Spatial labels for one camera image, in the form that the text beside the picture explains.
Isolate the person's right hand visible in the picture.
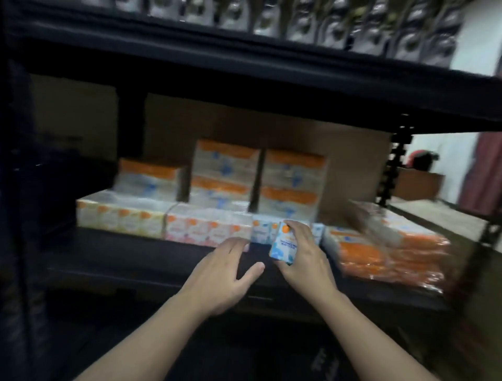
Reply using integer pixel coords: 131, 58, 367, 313
273, 220, 340, 304

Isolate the person's left hand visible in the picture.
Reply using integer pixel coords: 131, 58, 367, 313
178, 237, 266, 318

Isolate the small blue white tissue packet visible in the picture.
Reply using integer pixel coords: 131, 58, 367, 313
269, 222, 301, 265

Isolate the person's left forearm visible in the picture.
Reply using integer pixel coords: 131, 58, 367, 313
74, 292, 222, 381

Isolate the person's right forearm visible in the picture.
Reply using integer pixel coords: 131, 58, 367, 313
310, 290, 442, 381

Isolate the blue tissue packet bundle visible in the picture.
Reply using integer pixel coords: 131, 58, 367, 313
250, 214, 327, 247

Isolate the orange top tissue pack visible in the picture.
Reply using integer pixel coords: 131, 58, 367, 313
262, 148, 329, 194
189, 176, 252, 212
258, 186, 321, 221
191, 138, 262, 186
113, 158, 186, 201

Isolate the pink tissue packet bundle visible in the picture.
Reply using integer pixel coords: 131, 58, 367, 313
165, 203, 254, 252

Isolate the pile of orange wrapped tissue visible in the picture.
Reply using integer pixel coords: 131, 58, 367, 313
321, 199, 453, 294

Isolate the yellow tissue packet bundle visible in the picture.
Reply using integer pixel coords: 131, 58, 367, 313
76, 189, 178, 239

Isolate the brown wooden cabinet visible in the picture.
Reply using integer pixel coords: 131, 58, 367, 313
393, 166, 446, 201

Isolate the red helmet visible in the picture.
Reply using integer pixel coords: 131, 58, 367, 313
406, 150, 441, 172

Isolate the black metal shelving rack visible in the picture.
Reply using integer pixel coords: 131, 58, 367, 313
0, 0, 502, 381

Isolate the red curtain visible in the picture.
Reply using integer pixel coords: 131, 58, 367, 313
458, 131, 502, 217

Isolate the small brown cardboard box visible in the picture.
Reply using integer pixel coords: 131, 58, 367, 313
31, 74, 119, 162

